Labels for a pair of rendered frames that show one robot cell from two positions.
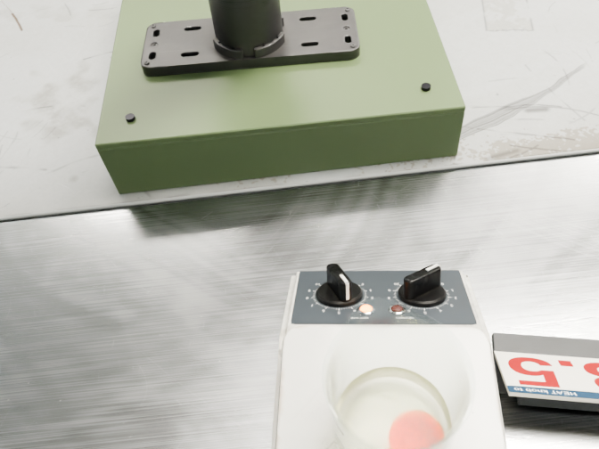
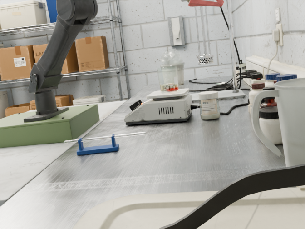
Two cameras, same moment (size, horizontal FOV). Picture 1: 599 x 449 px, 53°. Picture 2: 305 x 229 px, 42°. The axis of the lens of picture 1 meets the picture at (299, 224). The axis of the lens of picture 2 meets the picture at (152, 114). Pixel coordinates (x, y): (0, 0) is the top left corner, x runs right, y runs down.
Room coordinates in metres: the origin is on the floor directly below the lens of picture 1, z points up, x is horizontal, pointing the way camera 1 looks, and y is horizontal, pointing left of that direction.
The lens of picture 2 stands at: (0.04, 1.21, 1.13)
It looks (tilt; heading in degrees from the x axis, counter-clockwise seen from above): 10 degrees down; 276
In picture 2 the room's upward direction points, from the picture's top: 7 degrees counter-clockwise
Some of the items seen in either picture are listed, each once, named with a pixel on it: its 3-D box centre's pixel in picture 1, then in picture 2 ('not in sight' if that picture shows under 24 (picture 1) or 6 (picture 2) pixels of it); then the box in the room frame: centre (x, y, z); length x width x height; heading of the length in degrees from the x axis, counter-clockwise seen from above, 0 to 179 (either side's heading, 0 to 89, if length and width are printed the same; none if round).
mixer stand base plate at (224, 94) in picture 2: not in sight; (206, 96); (-0.03, -0.44, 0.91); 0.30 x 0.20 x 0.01; 178
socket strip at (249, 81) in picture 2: not in sight; (253, 79); (-0.28, -0.75, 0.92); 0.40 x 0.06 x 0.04; 88
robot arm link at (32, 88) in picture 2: not in sight; (44, 82); (0.48, 0.02, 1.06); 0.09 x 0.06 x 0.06; 55
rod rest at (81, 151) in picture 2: not in sight; (97, 144); (0.27, 0.30, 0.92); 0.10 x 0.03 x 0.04; 5
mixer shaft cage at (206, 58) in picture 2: not in sight; (203, 32); (-0.04, -0.44, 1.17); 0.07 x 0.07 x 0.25
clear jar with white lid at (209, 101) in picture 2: not in sight; (209, 105); (-0.02, 0.02, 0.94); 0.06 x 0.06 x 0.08
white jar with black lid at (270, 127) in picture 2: not in sight; (275, 125); (-0.14, 0.35, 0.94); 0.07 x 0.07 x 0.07
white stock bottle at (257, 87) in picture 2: not in sight; (259, 100); (-0.16, 0.08, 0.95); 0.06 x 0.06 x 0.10
